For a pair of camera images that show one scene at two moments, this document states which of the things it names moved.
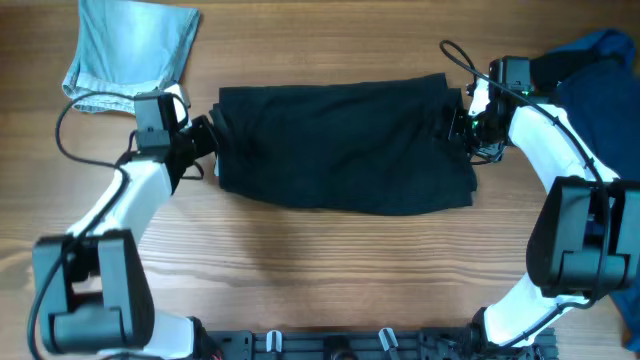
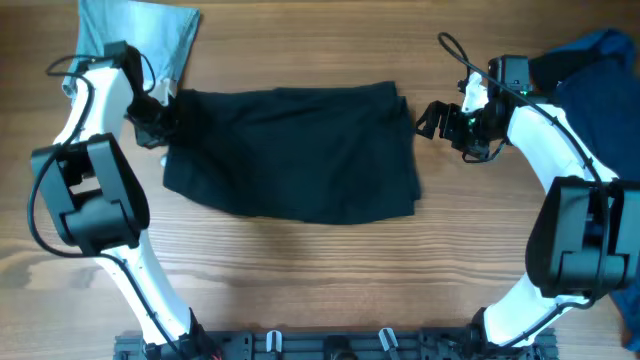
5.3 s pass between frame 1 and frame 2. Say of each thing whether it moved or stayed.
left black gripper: moved
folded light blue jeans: stayed
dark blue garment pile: stayed
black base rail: stayed
